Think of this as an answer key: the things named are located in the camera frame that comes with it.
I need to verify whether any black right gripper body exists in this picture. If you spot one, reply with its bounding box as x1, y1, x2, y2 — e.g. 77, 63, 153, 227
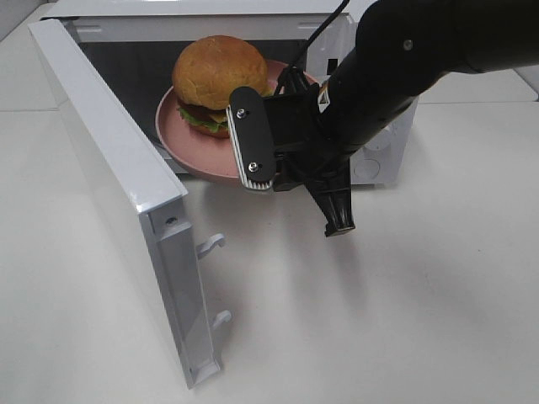
264, 79, 354, 194

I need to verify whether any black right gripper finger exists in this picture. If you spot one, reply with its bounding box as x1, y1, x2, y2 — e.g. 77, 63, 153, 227
226, 87, 276, 192
305, 163, 355, 237

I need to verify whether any round white door button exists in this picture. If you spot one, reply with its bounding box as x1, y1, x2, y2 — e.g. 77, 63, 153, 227
354, 158, 380, 179

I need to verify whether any pink plate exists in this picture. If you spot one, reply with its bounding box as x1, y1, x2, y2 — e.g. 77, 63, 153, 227
155, 58, 321, 184

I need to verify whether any burger with lettuce and cheese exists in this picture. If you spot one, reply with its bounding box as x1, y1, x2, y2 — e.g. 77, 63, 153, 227
172, 35, 270, 138

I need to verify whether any white microwave knob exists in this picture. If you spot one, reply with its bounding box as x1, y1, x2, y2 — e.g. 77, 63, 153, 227
365, 125, 395, 152

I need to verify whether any white microwave door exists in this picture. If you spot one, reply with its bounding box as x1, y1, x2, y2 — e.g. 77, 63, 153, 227
29, 19, 232, 387

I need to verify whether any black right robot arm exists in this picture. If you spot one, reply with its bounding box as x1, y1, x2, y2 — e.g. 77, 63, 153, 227
227, 1, 538, 237

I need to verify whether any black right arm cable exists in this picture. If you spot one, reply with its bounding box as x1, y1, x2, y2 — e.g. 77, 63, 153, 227
275, 0, 350, 98

